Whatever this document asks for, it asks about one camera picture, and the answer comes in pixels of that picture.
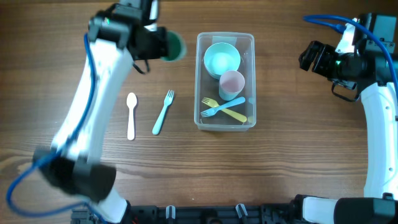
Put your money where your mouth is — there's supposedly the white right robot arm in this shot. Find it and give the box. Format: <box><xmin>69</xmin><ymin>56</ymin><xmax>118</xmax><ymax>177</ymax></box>
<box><xmin>294</xmin><ymin>41</ymin><xmax>397</xmax><ymax>223</ymax></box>

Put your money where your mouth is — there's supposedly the pink plastic cup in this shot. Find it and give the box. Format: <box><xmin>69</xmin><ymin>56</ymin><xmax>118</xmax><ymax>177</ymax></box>
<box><xmin>219</xmin><ymin>70</ymin><xmax>246</xmax><ymax>94</ymax></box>

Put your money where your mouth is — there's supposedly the blue plastic fork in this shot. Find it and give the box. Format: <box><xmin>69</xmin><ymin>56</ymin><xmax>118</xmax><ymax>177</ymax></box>
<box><xmin>200</xmin><ymin>97</ymin><xmax>246</xmax><ymax>117</ymax></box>

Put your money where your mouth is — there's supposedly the blue plastic cup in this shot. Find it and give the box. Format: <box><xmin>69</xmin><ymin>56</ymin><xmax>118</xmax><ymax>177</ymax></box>
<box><xmin>219</xmin><ymin>84</ymin><xmax>243</xmax><ymax>101</ymax></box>

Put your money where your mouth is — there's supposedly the white plastic spoon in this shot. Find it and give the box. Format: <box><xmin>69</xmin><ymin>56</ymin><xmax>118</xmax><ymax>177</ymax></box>
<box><xmin>126</xmin><ymin>93</ymin><xmax>137</xmax><ymax>141</ymax></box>

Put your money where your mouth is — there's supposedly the green plastic fork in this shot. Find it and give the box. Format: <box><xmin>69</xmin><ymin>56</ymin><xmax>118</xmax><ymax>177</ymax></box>
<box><xmin>152</xmin><ymin>90</ymin><xmax>174</xmax><ymax>135</ymax></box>

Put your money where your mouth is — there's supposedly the clear plastic storage container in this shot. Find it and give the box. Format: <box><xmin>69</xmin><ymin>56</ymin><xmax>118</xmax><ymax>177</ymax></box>
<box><xmin>194</xmin><ymin>32</ymin><xmax>256</xmax><ymax>131</ymax></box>

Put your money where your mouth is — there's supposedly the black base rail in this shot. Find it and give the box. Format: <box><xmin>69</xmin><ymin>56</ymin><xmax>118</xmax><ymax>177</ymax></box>
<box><xmin>70</xmin><ymin>202</ymin><xmax>304</xmax><ymax>224</ymax></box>

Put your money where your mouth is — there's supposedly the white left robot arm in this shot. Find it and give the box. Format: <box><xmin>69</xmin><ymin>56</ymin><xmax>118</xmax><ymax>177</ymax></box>
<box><xmin>32</xmin><ymin>27</ymin><xmax>169</xmax><ymax>223</ymax></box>

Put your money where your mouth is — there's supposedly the green plastic bowl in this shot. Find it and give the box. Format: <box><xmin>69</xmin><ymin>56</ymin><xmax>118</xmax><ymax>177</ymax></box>
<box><xmin>203</xmin><ymin>42</ymin><xmax>241</xmax><ymax>74</ymax></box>

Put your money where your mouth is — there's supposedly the blue plastic bowl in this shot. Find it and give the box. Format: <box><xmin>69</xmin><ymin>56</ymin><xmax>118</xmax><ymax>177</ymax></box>
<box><xmin>208</xmin><ymin>71</ymin><xmax>222</xmax><ymax>80</ymax></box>

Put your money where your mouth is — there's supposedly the yellow plastic fork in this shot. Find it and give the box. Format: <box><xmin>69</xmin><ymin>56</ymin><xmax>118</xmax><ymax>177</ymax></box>
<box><xmin>201</xmin><ymin>98</ymin><xmax>248</xmax><ymax>123</ymax></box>

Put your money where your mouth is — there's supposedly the green plastic cup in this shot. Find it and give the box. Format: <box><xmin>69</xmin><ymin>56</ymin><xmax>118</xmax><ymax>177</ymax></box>
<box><xmin>162</xmin><ymin>30</ymin><xmax>187</xmax><ymax>62</ymax></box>

